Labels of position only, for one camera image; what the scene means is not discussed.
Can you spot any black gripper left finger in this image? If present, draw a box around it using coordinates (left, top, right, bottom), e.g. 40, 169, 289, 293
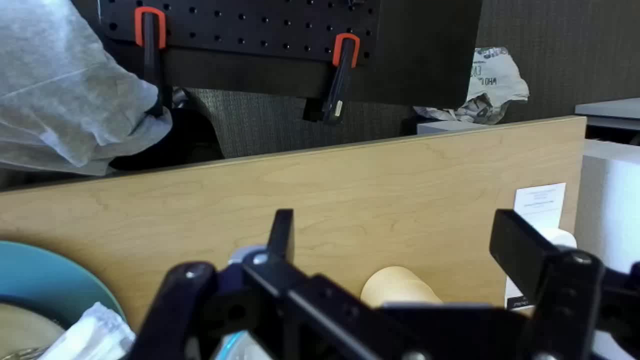
127, 208, 376, 360

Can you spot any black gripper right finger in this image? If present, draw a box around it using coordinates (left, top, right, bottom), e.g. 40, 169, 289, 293
489, 208, 640, 360

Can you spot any cream cylindrical bottle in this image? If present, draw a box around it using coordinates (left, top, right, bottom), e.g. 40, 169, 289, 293
359, 265, 444, 311

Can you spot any grey table board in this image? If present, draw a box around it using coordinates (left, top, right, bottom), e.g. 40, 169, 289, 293
574, 99, 640, 132

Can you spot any crumpled printed paper bag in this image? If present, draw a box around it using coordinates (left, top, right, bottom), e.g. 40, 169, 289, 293
412, 47, 533, 127

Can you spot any black pegboard panel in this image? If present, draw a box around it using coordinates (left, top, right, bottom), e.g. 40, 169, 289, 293
92, 0, 484, 109

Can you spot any round ceramic bowl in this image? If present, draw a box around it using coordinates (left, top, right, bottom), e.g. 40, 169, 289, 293
0, 238, 128, 360

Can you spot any translucent white plastic cover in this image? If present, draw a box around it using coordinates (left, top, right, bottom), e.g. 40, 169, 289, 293
0, 0, 174, 179

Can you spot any orange handled black clamp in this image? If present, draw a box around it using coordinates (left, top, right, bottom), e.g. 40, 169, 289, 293
303, 30, 365, 127
132, 7, 170, 119

